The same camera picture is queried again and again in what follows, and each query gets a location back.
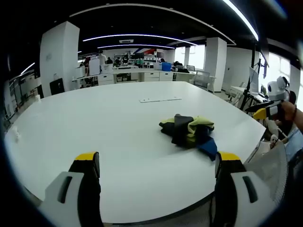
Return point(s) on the blue storage box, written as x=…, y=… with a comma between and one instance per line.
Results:
x=166, y=66

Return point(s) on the white square pillar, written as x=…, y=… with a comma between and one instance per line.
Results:
x=215, y=61
x=59, y=52

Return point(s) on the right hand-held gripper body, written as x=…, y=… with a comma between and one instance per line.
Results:
x=277, y=91

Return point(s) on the white standing board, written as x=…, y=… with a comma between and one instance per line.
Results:
x=94, y=66

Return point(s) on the person's right hand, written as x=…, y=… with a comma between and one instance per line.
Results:
x=287, y=112

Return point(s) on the white mesh office chair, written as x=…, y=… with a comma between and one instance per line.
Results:
x=203, y=79

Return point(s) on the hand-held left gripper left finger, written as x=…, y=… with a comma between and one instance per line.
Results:
x=71, y=198

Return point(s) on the ceiling light strip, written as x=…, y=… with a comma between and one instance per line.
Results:
x=243, y=19
x=142, y=45
x=142, y=35

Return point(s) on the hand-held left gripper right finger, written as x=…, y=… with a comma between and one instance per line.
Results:
x=236, y=201

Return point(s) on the person's light blue clothing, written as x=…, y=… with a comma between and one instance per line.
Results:
x=293, y=142

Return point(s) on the yellow grey blue garment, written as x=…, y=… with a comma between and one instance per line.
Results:
x=180, y=127

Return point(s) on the ceiling air vent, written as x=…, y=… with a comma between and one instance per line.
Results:
x=126, y=41

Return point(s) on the black tripod stand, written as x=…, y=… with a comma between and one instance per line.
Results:
x=246, y=94

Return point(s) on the black office chair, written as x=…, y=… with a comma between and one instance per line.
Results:
x=56, y=86

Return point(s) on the white drawer cabinet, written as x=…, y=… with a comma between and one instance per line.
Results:
x=151, y=76
x=106, y=79
x=166, y=76

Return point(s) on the white side desk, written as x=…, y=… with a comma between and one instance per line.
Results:
x=237, y=91

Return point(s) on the white mesh chair back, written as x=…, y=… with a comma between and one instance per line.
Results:
x=267, y=170

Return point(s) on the white flat table panel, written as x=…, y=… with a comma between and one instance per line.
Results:
x=161, y=99

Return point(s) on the small white cup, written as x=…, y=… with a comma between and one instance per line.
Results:
x=38, y=98

